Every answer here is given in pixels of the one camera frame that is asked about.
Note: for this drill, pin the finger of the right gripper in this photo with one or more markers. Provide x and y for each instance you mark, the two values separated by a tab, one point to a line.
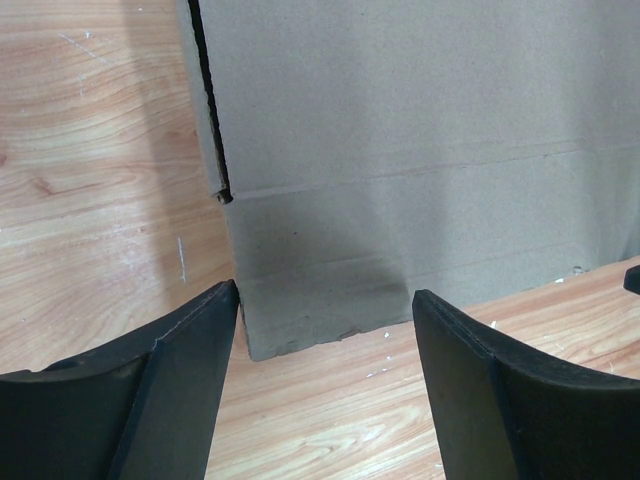
631	280

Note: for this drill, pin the cardboard box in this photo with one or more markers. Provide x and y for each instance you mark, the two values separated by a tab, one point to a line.
365	150

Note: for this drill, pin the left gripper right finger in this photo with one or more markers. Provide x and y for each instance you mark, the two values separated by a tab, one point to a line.
505	410

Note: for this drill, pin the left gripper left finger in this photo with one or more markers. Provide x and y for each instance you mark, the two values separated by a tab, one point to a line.
142	406

